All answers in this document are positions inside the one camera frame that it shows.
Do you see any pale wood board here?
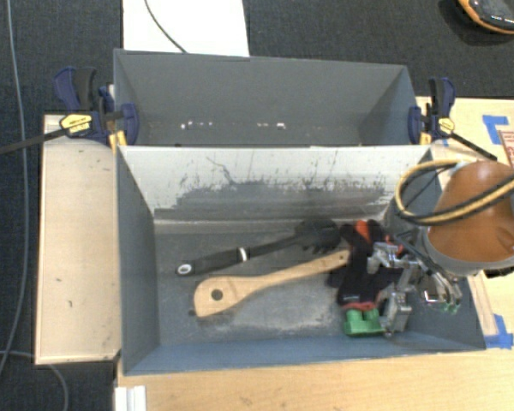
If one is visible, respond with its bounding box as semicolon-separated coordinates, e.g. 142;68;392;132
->
34;113;123;366

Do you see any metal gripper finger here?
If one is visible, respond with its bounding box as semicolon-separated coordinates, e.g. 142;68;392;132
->
382;289;414;339
366;241;402;274

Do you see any grey metal bin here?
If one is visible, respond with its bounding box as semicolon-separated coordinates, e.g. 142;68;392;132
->
112;48;487;377

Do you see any black slotted spatula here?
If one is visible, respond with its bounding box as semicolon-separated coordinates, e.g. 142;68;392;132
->
176;219;342;277

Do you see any black glove with orange trim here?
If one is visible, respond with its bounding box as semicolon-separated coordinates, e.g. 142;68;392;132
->
327;218;403;313

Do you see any pale wooden spatula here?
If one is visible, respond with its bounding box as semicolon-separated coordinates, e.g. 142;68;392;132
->
193;248;352;319

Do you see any green toy block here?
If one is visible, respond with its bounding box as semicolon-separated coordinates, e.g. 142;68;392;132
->
342;307;384;338

